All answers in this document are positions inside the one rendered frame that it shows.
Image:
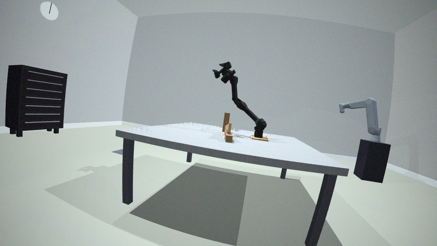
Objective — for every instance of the long tan wooden rail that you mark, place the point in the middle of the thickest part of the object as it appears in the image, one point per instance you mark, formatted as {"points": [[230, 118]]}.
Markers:
{"points": [[228, 128]]}

